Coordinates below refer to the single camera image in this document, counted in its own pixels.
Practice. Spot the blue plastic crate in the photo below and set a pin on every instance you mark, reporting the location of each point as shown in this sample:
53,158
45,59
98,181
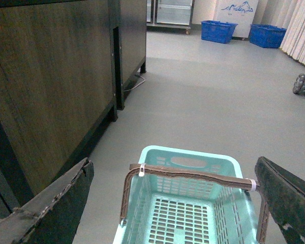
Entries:
216,31
266,36

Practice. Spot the white curtain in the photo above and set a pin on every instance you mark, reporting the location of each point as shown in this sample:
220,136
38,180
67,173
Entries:
293,43

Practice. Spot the dark wooden cabinet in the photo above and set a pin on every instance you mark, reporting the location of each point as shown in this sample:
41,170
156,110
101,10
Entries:
64,70

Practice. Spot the light teal plastic basket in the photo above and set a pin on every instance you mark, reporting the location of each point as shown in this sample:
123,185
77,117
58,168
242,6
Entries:
180,196

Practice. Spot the robot base wheel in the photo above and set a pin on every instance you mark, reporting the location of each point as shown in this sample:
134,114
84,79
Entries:
299,85

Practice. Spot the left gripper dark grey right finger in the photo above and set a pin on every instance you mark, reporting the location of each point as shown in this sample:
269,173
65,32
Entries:
284,193

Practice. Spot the blue plastic crate left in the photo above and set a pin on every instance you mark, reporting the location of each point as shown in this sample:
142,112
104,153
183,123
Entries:
216,31

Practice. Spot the glass door refrigerator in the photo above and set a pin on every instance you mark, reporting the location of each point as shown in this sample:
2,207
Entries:
170,14

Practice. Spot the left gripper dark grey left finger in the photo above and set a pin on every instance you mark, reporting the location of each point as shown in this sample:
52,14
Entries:
52,216

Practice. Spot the blue plastic crate right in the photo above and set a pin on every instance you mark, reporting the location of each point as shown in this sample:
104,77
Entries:
266,36

